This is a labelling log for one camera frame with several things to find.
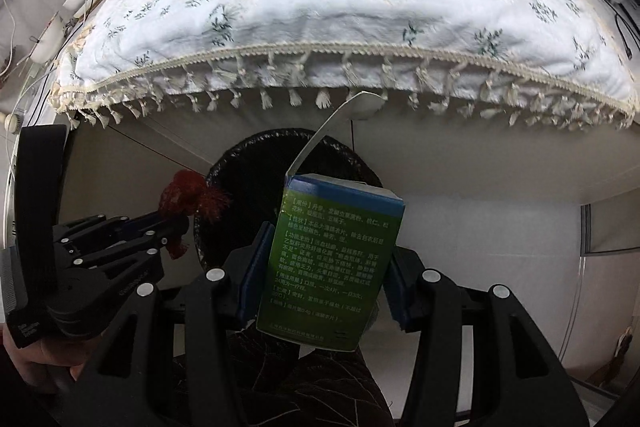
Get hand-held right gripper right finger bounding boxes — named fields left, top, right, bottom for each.
left=382, top=247, right=591, bottom=427

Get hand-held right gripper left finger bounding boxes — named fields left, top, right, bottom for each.
left=75, top=227, right=276, bottom=427

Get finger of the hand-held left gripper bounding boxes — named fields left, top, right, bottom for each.
left=71, top=231, right=184, bottom=271
left=52, top=213, right=192, bottom=249

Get red net bag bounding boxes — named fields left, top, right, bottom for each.
left=159, top=170, right=232, bottom=260

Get green medicine box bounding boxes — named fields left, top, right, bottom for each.
left=257, top=91, right=405, bottom=352

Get black trash bin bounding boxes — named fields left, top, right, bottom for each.
left=192, top=128, right=383, bottom=279

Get person's left hand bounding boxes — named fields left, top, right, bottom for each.
left=0, top=322, right=101, bottom=395

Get person's dark patterned pants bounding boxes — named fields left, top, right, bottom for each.
left=172, top=332, right=396, bottom=427

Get white floral tablecloth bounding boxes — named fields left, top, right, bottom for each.
left=50, top=0, right=638, bottom=130

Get thin black cable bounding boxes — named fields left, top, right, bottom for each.
left=614, top=2, right=633, bottom=58

